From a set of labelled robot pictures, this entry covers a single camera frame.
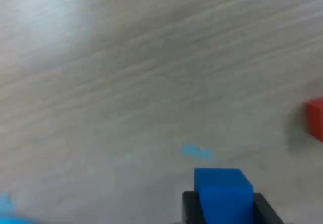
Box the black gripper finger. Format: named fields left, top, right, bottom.
left=182, top=191, right=206, bottom=224
left=253, top=192, right=285, bottom=224

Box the small blue cube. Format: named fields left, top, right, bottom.
left=193, top=167, right=254, bottom=224

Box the small red cube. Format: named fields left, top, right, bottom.
left=304, top=98, right=323, bottom=143

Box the blue plastic bin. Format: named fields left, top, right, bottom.
left=0, top=192, right=41, bottom=224

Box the blue tape piece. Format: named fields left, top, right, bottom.
left=182, top=144, right=214, bottom=161

